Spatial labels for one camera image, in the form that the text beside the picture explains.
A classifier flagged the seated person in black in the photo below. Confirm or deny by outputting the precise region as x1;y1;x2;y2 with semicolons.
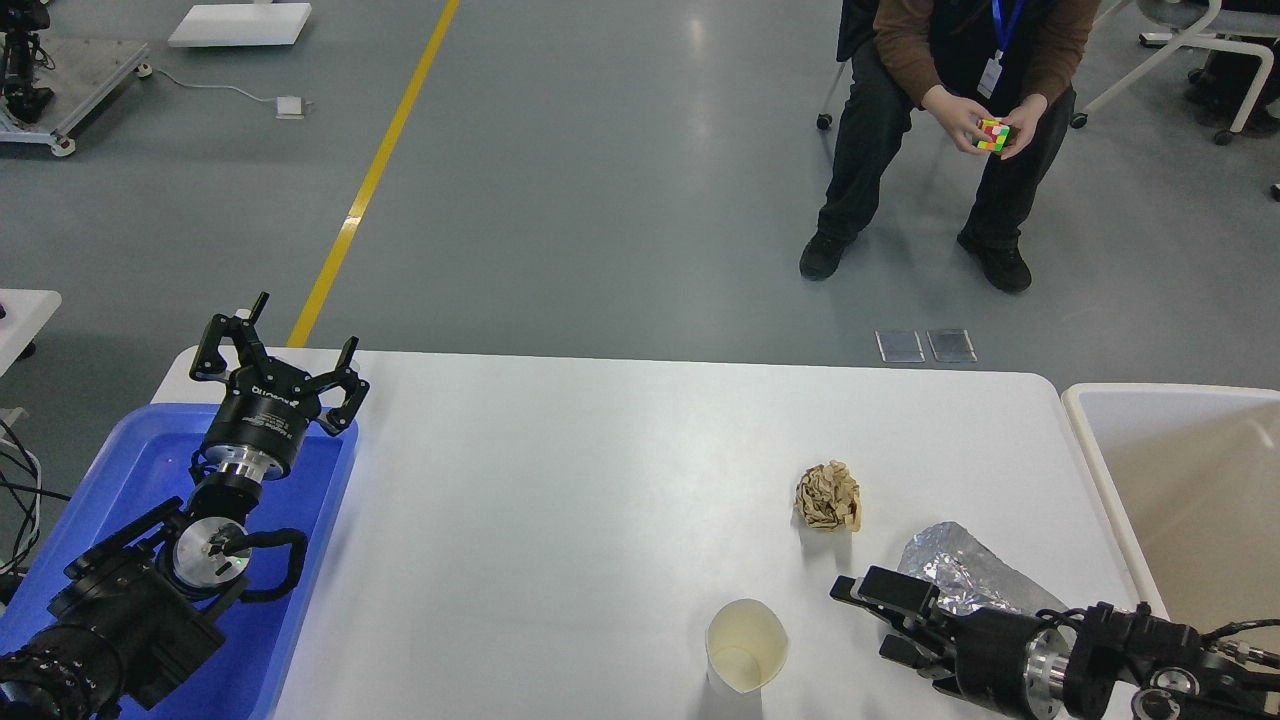
797;1;1100;293

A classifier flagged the blue plastic bin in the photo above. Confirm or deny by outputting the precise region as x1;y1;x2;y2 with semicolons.
3;404;357;719

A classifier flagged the grey office chair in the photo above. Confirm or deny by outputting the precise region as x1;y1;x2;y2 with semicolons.
815;53;852;133

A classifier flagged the metal floor plate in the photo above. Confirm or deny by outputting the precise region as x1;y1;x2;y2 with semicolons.
927;328;978;363
876;329;925;364

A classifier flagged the colourful puzzle cube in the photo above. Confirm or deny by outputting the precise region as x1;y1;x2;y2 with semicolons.
974;118;1012;154

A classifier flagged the crumpled brown paper ball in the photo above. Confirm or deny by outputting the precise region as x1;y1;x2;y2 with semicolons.
794;459;863;533

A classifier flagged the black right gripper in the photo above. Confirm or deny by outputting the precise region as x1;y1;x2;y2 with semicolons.
829;566;1070;719

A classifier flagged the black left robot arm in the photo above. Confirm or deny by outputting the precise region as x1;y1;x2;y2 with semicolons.
3;293;370;719

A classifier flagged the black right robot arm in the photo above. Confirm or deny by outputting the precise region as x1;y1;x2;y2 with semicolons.
829;566;1277;719

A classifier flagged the person left hand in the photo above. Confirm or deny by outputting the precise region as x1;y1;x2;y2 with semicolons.
998;94;1050;161

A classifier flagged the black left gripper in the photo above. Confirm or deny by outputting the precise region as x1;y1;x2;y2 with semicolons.
189;292;370;482

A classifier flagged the crumpled aluminium foil tray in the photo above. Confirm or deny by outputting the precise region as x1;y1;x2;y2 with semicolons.
896;521;1068;616

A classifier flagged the white paper cup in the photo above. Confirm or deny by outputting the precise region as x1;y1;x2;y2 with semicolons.
704;598;791;697

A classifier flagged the white power adapter with cable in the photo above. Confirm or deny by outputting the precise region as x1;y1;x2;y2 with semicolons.
140;63;314;120

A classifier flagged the white side table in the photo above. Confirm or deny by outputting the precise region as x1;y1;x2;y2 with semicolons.
1;288;63;375

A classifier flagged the black cables bundle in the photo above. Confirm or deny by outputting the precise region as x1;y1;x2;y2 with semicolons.
0;415;73;582

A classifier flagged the right metal floor plate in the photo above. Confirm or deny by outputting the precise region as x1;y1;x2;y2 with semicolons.
927;328;978;363

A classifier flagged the left metal floor plate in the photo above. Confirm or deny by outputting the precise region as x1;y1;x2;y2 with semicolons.
876;329;925;364

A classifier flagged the person right hand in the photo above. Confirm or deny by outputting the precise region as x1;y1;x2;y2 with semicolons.
920;85;995;156

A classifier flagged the white flat board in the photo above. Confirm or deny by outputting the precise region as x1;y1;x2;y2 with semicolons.
166;3;312;47

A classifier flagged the beige plastic bin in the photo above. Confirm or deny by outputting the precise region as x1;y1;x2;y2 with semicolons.
1062;383;1279;632

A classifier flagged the white chair frame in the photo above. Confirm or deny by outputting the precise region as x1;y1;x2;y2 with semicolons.
1068;0;1280;146

